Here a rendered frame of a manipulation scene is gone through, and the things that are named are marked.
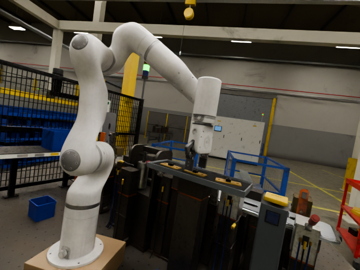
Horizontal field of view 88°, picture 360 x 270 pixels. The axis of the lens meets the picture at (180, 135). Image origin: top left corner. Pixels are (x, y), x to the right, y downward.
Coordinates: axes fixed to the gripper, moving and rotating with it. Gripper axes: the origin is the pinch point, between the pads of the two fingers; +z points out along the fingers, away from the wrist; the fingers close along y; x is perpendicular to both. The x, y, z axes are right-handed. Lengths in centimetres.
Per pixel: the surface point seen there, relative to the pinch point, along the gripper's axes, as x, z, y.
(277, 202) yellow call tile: -27.3, 3.1, -0.4
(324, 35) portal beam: -16, -223, 381
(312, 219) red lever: -35.8, 6.2, 4.7
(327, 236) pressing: -42, 19, 30
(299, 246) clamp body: -34.4, 19.6, 15.4
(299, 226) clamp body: -33.2, 13.4, 15.6
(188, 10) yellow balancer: 156, -191, 176
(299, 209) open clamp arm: -32, 17, 48
